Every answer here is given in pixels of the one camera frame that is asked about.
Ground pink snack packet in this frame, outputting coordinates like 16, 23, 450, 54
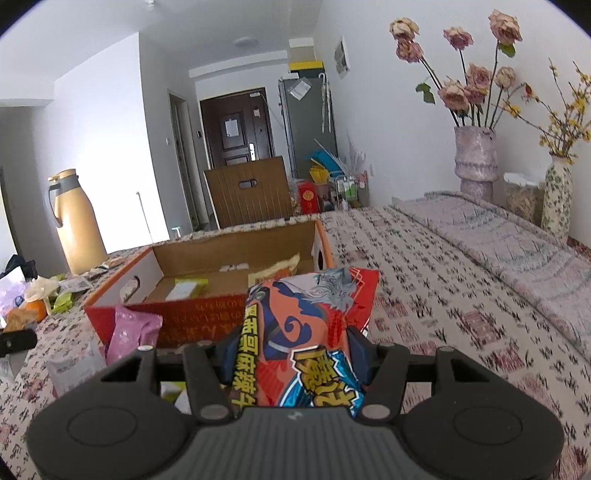
105, 305, 163, 365

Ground floral ceramic vase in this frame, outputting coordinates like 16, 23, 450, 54
541, 154, 573, 238

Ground yellow orange snack packet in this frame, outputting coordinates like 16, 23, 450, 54
248, 253, 302, 288

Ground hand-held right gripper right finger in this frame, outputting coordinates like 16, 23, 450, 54
348, 326, 492, 423

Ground purple white plastic bag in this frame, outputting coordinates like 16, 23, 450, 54
0, 268, 26, 319

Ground yellow thermos jug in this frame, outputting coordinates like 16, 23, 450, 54
47, 169, 109, 275

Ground grey patterned blanket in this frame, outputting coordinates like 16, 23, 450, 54
383, 191, 591, 342

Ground red blue snack packet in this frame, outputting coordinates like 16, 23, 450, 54
231, 267, 380, 418

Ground yellow black box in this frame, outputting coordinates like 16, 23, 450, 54
288, 59, 324, 79

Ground yellow blossom branches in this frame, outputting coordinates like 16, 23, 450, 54
522, 58, 591, 160

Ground wire rack with bottles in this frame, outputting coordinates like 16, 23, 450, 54
335, 173, 370, 208

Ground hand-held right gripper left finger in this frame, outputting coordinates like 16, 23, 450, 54
99, 342, 237, 423

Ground dark brown door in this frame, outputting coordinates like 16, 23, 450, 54
200, 87, 275, 169

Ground dried rose bouquet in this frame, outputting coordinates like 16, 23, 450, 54
389, 9, 525, 127

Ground red gift box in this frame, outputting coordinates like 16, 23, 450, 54
298, 180, 319, 214

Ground green white snack packet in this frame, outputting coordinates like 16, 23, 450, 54
161, 382, 186, 409
164, 275, 208, 301

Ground white umbrella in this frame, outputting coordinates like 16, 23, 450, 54
318, 71, 333, 132

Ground grey refrigerator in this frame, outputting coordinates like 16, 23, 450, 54
278, 76, 338, 178

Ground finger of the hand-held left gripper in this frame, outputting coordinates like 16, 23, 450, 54
0, 329, 38, 357

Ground red cardboard box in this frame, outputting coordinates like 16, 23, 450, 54
83, 219, 338, 349

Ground clear jar of cereal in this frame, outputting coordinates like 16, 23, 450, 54
503, 172, 546, 224

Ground black bag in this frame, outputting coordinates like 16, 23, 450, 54
0, 254, 38, 280

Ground pink textured vase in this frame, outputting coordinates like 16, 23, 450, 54
453, 126, 498, 201

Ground cream crumpled bag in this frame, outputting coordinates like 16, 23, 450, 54
25, 275, 61, 301

